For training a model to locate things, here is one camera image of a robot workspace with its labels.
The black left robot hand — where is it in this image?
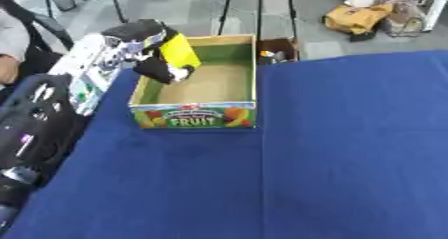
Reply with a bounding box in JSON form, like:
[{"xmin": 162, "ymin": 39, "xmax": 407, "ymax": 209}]
[{"xmin": 101, "ymin": 18, "xmax": 196, "ymax": 85}]

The yellow rectangular block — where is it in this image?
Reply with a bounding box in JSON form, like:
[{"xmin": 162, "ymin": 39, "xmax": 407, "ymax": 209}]
[{"xmin": 157, "ymin": 33, "xmax": 203, "ymax": 69}]

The cardboard box with green inside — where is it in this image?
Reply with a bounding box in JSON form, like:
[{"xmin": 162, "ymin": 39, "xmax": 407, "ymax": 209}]
[{"xmin": 127, "ymin": 33, "xmax": 259, "ymax": 130}]

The small brown cardboard box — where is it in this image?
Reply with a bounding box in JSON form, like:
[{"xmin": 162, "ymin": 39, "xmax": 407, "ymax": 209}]
[{"xmin": 255, "ymin": 37, "xmax": 303, "ymax": 66}]

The black chair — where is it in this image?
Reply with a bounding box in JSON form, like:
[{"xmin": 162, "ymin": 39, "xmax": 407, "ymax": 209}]
[{"xmin": 0, "ymin": 0, "xmax": 77, "ymax": 81}]

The black tripod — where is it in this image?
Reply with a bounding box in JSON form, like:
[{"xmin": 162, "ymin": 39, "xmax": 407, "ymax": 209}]
[{"xmin": 217, "ymin": 0, "xmax": 301, "ymax": 43}]

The person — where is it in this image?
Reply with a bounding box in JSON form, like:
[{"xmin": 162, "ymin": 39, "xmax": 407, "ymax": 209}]
[{"xmin": 0, "ymin": 7, "xmax": 32, "ymax": 86}]

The yellow bag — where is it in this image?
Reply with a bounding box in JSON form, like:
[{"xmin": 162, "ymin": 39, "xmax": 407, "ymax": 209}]
[{"xmin": 322, "ymin": 3, "xmax": 396, "ymax": 36}]

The wire basket bag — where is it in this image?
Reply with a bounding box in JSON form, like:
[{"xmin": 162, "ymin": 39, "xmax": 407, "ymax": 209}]
[{"xmin": 381, "ymin": 0, "xmax": 429, "ymax": 38}]

